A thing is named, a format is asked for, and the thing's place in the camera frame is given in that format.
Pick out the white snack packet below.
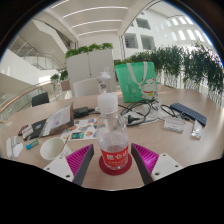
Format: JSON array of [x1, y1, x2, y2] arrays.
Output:
[[190, 119, 204, 140]]

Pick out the clear water bottle red label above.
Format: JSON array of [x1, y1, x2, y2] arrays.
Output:
[[96, 92, 130, 171]]

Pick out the white cabinet topped with plants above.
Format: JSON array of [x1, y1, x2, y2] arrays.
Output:
[[64, 42, 117, 93]]

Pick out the white mug gold grid lines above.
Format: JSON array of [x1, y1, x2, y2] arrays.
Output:
[[39, 137, 73, 162]]

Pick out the dark blue keyboard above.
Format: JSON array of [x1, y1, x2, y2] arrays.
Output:
[[169, 102, 208, 127]]

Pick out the black cables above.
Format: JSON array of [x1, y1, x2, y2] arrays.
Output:
[[88, 99, 188, 128]]

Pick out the black power adapter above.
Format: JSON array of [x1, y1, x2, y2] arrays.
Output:
[[73, 106, 90, 118]]

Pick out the clear lidded drink cup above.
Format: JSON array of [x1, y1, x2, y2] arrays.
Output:
[[96, 67, 112, 94]]

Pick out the green tote bag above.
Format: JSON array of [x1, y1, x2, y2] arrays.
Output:
[[114, 61, 159, 104]]

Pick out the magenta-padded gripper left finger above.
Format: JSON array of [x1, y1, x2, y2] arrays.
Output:
[[43, 143, 95, 187]]

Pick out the white chair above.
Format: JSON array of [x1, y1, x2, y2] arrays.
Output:
[[72, 77, 101, 99]]

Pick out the potted plants wooden planter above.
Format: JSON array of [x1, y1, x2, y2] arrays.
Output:
[[49, 69, 71, 93]]

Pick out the white printed card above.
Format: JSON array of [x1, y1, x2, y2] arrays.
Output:
[[163, 117, 186, 133]]

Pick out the colourful sticker sheet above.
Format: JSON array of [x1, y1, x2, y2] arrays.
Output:
[[60, 117, 99, 142]]

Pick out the glass railing wooden handrail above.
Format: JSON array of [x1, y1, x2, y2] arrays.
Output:
[[0, 79, 63, 121]]

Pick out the row of green hedge plants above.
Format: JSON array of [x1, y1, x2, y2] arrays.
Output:
[[113, 41, 224, 108]]

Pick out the gold spoon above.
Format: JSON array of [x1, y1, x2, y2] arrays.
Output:
[[61, 134, 72, 151]]

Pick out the ceiling light strips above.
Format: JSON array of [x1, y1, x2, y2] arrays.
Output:
[[49, 0, 141, 38]]

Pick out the small blue green packet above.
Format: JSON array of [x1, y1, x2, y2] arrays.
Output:
[[25, 138, 40, 150]]

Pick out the black chair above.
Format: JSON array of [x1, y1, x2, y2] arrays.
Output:
[[31, 91, 50, 108]]

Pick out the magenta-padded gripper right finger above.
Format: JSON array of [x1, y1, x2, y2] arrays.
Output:
[[130, 143, 184, 185]]

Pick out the white paper slip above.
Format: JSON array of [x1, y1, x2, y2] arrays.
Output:
[[0, 120, 14, 128]]

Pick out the black folder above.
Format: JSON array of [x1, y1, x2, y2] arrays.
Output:
[[21, 118, 48, 141]]

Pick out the red and black phone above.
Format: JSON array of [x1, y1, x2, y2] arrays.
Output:
[[17, 124, 29, 137]]

